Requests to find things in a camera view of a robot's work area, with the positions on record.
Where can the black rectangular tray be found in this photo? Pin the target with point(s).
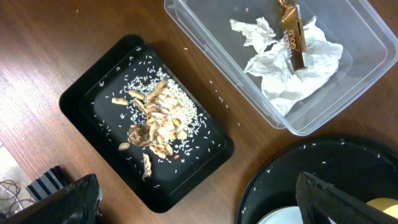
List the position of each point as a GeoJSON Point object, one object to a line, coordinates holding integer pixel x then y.
{"type": "Point", "coordinates": [160, 199]}

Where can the round black serving tray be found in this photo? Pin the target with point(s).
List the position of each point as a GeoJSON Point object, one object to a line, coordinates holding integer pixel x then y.
{"type": "Point", "coordinates": [362, 168]}

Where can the grey plate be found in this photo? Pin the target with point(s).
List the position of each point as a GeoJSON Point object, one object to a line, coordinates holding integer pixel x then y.
{"type": "Point", "coordinates": [284, 215]}

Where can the food scraps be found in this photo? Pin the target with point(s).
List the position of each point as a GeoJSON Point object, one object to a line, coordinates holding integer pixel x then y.
{"type": "Point", "coordinates": [153, 122]}

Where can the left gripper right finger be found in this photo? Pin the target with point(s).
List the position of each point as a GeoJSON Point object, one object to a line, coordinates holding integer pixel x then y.
{"type": "Point", "coordinates": [321, 202]}

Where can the yellow bowl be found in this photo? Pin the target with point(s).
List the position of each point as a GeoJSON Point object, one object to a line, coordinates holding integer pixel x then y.
{"type": "Point", "coordinates": [386, 205]}

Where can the white tissue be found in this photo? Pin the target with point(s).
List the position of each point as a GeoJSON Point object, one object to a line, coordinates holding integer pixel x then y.
{"type": "Point", "coordinates": [283, 86]}

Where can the clear plastic bin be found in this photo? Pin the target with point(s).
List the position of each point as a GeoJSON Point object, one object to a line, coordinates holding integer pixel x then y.
{"type": "Point", "coordinates": [369, 51]}

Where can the small tissue piece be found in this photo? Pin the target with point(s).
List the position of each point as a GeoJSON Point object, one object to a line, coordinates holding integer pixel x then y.
{"type": "Point", "coordinates": [259, 35]}

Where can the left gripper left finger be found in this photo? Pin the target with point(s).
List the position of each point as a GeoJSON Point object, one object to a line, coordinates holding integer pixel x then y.
{"type": "Point", "coordinates": [76, 203]}

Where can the striped object off table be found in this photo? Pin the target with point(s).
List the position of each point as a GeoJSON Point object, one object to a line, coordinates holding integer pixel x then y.
{"type": "Point", "coordinates": [48, 183]}

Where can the small bottle with white cap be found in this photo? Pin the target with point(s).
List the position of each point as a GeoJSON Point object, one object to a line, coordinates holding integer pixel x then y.
{"type": "Point", "coordinates": [291, 23]}

